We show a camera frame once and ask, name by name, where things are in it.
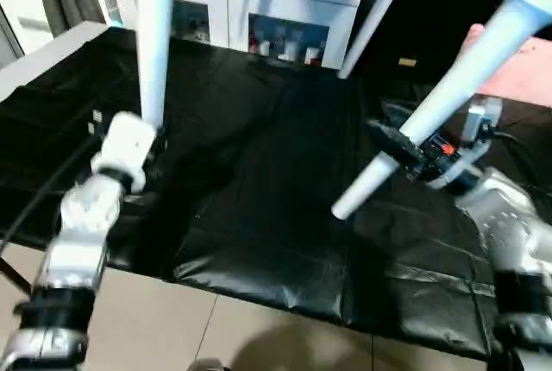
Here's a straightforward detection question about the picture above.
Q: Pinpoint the black sofa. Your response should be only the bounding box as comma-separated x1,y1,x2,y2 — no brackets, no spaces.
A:
343,0,552,106

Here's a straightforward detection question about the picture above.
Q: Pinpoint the pink printed pillow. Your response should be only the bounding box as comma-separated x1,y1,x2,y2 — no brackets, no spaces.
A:
461,24,552,110

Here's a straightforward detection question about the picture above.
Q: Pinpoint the black work mat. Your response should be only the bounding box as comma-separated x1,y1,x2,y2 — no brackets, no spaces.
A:
0,26,552,362

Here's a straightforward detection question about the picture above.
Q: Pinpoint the white glass-door cabinet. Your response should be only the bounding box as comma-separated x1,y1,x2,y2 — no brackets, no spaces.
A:
102,0,365,72

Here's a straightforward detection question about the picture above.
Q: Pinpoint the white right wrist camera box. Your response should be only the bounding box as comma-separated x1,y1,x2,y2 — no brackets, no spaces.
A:
461,98,505,149

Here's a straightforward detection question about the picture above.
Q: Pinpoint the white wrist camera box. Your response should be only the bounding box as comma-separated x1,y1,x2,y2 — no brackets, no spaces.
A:
461,98,505,149
90,111,159,194

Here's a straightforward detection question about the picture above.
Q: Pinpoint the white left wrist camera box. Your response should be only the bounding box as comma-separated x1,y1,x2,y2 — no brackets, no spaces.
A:
90,111,159,194

